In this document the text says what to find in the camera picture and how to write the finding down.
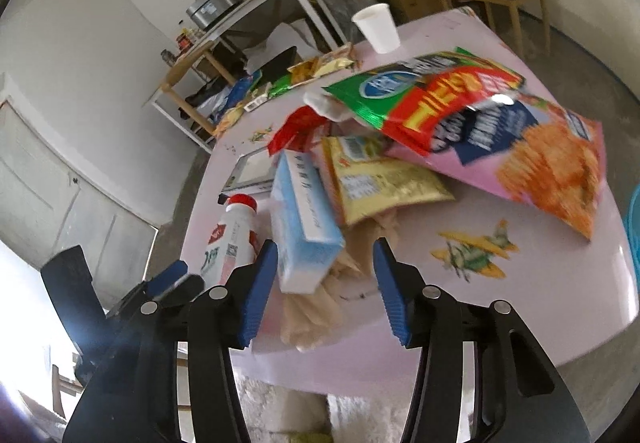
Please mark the small white yellow box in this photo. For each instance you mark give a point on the small white yellow box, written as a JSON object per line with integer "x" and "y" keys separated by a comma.
{"x": 257, "y": 103}

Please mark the dark jar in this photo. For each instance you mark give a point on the dark jar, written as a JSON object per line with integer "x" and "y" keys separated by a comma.
{"x": 185, "y": 39}

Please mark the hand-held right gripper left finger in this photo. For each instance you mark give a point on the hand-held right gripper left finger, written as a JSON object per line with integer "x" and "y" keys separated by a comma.
{"x": 257, "y": 293}

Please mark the white panel door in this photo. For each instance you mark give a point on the white panel door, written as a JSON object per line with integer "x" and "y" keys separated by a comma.
{"x": 60, "y": 183}

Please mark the light wooden chair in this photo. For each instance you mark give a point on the light wooden chair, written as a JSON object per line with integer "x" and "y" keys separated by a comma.
{"x": 175, "y": 73}

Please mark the orange yellow snack packet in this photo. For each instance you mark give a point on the orange yellow snack packet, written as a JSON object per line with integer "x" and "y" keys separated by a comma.
{"x": 230, "y": 119}

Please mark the white paper cup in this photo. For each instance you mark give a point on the white paper cup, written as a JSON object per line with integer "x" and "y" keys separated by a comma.
{"x": 377, "y": 28}

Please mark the green red snack bag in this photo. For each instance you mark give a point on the green red snack bag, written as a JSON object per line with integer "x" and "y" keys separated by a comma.
{"x": 425, "y": 98}

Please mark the red wrapper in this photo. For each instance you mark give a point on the red wrapper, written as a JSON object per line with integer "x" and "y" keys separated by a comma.
{"x": 295, "y": 128}

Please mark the brown cardboard box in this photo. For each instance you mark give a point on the brown cardboard box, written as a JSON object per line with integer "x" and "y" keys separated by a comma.
{"x": 415, "y": 5}

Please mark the gold snack packet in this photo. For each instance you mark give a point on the gold snack packet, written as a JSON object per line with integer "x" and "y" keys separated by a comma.
{"x": 380, "y": 188}

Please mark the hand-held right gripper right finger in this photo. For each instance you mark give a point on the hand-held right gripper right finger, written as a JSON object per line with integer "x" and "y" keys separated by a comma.
{"x": 392, "y": 293}

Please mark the white sheet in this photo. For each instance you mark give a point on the white sheet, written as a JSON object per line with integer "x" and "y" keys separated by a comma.
{"x": 290, "y": 40}

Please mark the blue snack bag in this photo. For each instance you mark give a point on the blue snack bag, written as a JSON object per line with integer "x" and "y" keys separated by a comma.
{"x": 242, "y": 90}

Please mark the silver rice cooker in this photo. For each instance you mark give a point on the silver rice cooker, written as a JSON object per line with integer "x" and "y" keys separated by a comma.
{"x": 215, "y": 8}

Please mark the green snack packet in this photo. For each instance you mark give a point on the green snack packet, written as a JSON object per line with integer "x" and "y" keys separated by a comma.
{"x": 281, "y": 85}

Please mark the clear plastic bag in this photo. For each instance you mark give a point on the clear plastic bag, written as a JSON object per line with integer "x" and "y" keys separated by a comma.
{"x": 332, "y": 5}

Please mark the grey box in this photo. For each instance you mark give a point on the grey box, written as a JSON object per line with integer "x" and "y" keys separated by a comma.
{"x": 250, "y": 170}

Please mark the white tissue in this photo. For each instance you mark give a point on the white tissue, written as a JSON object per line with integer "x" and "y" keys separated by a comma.
{"x": 325, "y": 105}

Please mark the blue white carton box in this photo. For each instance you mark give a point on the blue white carton box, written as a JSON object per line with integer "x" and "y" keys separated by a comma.
{"x": 305, "y": 233}

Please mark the dark clothes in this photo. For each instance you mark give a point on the dark clothes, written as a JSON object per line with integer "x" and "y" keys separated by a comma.
{"x": 210, "y": 95}

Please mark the white bottle red cap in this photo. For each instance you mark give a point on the white bottle red cap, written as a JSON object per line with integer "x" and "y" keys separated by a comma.
{"x": 227, "y": 243}

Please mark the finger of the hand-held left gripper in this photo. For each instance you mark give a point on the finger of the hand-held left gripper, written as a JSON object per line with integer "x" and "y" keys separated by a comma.
{"x": 167, "y": 275}

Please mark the pink chips bag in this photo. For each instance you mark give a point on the pink chips bag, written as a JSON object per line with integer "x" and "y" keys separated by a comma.
{"x": 545, "y": 163}

